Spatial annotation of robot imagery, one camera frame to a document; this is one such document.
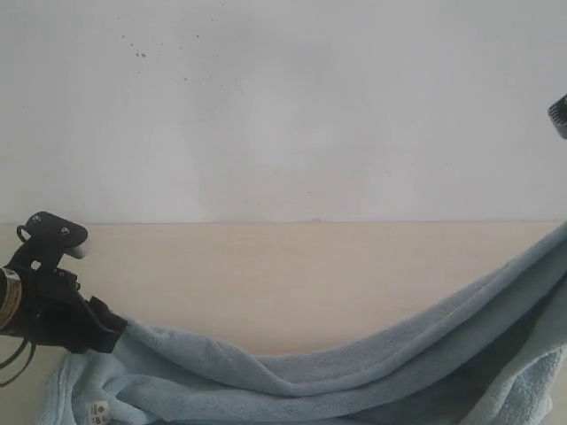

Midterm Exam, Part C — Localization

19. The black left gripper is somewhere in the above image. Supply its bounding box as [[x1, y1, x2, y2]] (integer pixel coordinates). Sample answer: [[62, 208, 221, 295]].
[[2, 267, 128, 354]]

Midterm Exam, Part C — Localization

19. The light blue fleece towel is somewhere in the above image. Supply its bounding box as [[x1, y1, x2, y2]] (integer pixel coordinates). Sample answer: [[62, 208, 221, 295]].
[[38, 227, 566, 424]]

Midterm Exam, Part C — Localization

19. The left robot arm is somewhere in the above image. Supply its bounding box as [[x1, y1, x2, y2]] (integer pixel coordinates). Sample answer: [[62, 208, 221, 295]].
[[1, 267, 128, 353]]

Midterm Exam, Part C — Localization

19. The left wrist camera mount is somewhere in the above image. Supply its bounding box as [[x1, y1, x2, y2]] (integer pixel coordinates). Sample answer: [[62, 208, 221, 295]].
[[11, 212, 89, 271]]

